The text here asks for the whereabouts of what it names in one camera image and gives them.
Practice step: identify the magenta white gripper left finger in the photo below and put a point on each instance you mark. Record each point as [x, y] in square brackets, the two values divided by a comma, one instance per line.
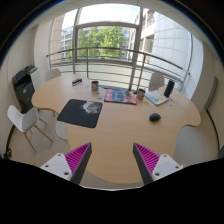
[70, 166]

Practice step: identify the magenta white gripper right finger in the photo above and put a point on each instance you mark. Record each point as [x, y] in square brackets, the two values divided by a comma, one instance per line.
[153, 166]

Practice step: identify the black computer mouse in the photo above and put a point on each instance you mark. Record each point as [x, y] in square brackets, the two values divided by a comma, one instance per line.
[154, 117]

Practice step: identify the black mouse pad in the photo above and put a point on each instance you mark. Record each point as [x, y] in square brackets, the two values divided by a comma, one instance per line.
[81, 113]

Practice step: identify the white chair wooden legs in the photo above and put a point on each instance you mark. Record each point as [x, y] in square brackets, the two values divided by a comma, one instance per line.
[25, 122]

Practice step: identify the light blue book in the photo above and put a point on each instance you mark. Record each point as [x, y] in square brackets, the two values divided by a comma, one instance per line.
[156, 97]

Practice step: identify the red magazine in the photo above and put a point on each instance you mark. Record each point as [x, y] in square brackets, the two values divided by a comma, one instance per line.
[120, 96]

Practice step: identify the white patterned mug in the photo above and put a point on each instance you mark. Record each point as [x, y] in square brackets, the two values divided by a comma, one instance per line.
[140, 93]

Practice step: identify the black cylindrical speaker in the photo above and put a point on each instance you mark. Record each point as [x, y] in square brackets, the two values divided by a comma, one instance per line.
[169, 88]

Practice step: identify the dark patterned mug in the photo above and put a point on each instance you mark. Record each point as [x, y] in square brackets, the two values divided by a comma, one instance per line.
[95, 85]

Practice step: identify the small dark box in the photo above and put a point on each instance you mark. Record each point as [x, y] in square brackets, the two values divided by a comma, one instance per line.
[76, 81]

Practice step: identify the white chair far right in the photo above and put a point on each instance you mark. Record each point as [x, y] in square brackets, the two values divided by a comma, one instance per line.
[156, 81]

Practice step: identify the black office printer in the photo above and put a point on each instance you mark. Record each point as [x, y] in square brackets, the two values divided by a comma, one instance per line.
[23, 87]

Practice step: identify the white chair far left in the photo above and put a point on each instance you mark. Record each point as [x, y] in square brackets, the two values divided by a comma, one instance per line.
[53, 73]

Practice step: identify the metal balcony railing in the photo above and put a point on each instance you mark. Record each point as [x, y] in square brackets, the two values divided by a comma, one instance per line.
[117, 67]

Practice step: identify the white table pedestal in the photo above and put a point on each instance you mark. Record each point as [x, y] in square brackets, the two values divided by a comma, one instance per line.
[61, 130]

